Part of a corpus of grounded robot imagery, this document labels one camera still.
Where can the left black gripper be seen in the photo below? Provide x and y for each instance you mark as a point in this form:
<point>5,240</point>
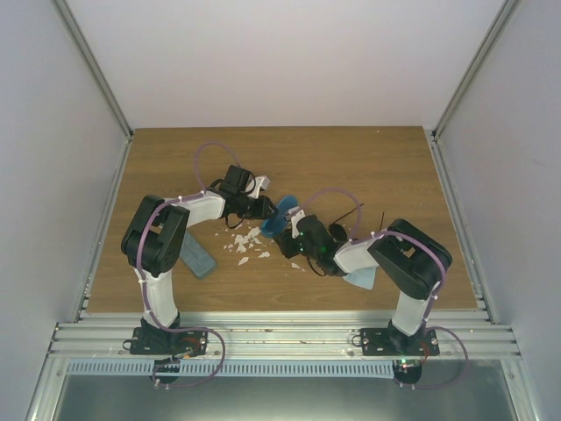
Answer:
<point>263,211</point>

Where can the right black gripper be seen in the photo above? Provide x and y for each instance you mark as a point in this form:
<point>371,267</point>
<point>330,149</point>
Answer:
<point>285,245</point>

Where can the blue translucent glasses case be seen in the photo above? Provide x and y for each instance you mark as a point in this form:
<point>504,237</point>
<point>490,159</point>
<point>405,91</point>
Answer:
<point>276,224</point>

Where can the light blue cloth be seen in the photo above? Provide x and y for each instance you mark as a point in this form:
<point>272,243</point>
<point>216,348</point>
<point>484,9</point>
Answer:
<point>363,278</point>

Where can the grey-blue glasses case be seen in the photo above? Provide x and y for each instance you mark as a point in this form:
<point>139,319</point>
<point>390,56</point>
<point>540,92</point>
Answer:
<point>196,258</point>

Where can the black round sunglasses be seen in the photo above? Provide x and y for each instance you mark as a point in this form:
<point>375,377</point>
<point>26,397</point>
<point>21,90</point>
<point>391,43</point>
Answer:
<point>340,229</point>

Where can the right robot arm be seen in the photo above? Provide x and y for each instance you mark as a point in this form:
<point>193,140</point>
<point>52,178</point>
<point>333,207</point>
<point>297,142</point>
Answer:
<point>414,262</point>

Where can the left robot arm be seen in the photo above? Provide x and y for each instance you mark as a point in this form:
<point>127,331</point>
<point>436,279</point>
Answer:
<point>153,240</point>

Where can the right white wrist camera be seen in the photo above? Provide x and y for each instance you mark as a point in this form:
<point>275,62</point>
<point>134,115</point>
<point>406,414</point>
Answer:
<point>294,215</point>

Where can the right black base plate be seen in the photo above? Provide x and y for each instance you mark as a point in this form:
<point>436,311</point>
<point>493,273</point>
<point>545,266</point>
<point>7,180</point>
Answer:
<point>393,343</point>

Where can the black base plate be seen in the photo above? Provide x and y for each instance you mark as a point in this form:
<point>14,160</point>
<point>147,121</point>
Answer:
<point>148,340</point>
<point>393,343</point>

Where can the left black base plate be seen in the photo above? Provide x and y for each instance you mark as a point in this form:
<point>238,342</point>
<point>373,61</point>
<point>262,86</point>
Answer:
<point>148,340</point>

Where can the aluminium rail frame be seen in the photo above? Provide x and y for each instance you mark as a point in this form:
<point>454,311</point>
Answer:
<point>289,335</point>

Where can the slotted grey cable duct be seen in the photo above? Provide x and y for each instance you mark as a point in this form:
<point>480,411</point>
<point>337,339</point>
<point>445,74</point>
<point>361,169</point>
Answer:
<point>237,368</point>

